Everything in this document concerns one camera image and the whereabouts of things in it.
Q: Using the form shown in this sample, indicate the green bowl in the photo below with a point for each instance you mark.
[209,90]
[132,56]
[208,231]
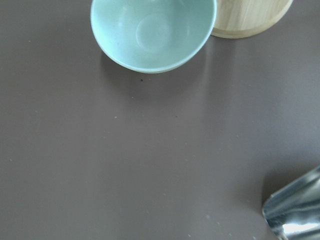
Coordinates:
[152,36]

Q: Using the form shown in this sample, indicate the wooden cup tree stand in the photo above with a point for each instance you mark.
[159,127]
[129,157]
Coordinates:
[237,19]

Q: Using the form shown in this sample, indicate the metal scoop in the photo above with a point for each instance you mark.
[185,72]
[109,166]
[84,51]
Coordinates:
[293,212]

